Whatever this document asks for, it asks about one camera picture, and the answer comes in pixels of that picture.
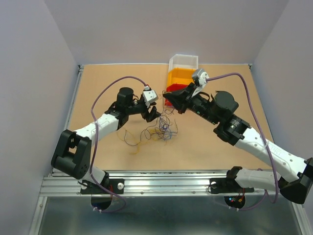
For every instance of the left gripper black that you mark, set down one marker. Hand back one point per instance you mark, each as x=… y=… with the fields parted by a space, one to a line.
x=152 y=115

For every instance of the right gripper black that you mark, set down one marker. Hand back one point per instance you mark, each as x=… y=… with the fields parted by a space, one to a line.
x=179 y=96

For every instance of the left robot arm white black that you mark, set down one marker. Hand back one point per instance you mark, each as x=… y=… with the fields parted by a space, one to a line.
x=74 y=152

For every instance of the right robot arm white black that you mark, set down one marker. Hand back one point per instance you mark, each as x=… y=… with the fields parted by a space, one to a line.
x=292 y=177

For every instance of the red plastic bin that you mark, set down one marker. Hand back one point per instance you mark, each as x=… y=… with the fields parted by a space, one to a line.
x=172 y=88

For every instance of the yellow plastic bin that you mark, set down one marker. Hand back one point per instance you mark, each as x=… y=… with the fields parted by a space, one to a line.
x=179 y=76

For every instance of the white plastic bin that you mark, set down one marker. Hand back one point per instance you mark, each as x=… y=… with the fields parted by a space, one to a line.
x=183 y=61

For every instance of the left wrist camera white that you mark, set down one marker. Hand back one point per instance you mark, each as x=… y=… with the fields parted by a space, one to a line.
x=149 y=97

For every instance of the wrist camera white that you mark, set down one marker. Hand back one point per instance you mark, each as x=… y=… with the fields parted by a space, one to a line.
x=149 y=97
x=199 y=77

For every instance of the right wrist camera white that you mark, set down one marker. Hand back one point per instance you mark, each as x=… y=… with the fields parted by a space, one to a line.
x=199 y=77

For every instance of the aluminium frame rail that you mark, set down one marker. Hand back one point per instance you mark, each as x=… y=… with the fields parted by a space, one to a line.
x=139 y=183

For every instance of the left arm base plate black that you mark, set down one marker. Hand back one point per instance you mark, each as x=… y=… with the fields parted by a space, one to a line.
x=114 y=185

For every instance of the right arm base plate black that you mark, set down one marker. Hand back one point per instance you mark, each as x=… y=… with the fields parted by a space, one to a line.
x=225 y=185

